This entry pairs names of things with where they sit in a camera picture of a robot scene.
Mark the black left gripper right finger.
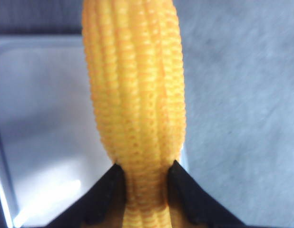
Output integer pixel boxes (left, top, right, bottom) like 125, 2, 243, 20
166, 159, 248, 228

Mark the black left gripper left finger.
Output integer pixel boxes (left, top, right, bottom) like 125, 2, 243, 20
46, 164, 126, 228

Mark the silver digital kitchen scale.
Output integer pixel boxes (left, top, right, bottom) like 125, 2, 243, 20
0, 34, 188, 228

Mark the yellow corn cob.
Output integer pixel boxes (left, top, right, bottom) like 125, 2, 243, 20
82, 0, 186, 228

